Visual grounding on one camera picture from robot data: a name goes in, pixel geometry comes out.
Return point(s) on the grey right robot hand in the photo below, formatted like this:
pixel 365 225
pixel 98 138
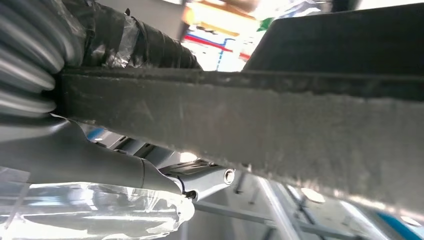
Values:
pixel 66 155

